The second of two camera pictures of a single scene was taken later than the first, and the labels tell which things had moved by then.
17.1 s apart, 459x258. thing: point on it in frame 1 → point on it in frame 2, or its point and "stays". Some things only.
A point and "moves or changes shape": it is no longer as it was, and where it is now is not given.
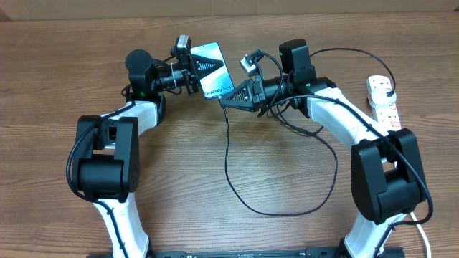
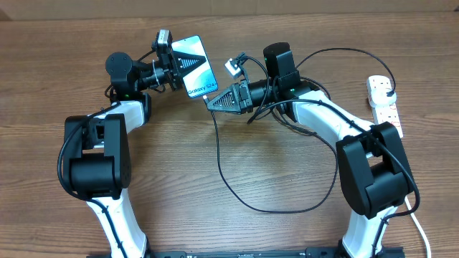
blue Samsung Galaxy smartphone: x=218 y=82 moves or changes shape
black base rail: x=310 y=252 stays
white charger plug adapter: x=379 y=97 stays
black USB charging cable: x=244 y=201 → x=366 y=53
